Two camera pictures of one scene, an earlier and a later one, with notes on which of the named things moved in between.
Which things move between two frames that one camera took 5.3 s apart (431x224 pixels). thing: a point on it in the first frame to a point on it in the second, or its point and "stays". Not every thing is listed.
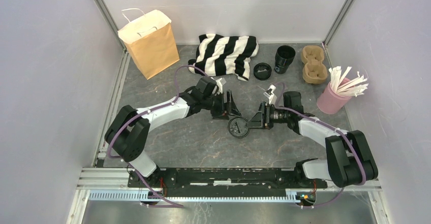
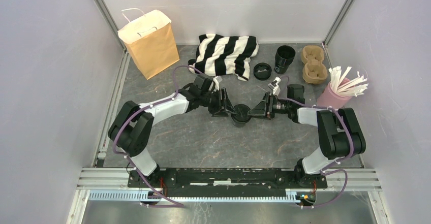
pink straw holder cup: x=331 y=102 stays
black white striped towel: x=217 y=55 stays
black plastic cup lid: x=237 y=127 to x=242 y=113
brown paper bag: x=150 y=40 stays
